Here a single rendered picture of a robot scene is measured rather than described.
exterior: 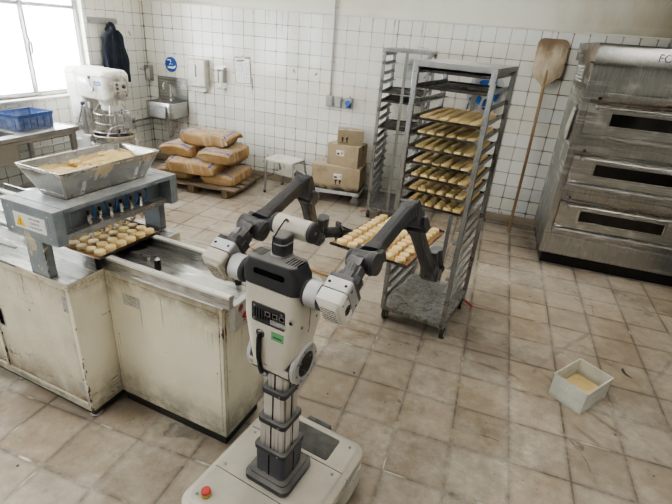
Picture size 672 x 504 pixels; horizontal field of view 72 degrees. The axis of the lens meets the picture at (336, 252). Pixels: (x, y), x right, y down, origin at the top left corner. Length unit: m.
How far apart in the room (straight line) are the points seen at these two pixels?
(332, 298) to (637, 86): 3.80
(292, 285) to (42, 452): 1.75
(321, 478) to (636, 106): 3.86
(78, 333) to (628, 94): 4.39
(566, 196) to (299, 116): 3.32
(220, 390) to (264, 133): 4.61
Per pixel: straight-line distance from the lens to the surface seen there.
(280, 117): 6.29
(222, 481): 2.13
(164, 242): 2.54
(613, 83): 4.69
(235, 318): 2.07
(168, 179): 2.62
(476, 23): 5.63
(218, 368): 2.23
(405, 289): 3.66
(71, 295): 2.39
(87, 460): 2.69
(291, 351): 1.58
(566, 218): 4.87
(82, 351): 2.55
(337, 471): 2.16
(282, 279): 1.44
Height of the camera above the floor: 1.94
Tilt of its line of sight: 26 degrees down
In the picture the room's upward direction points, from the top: 5 degrees clockwise
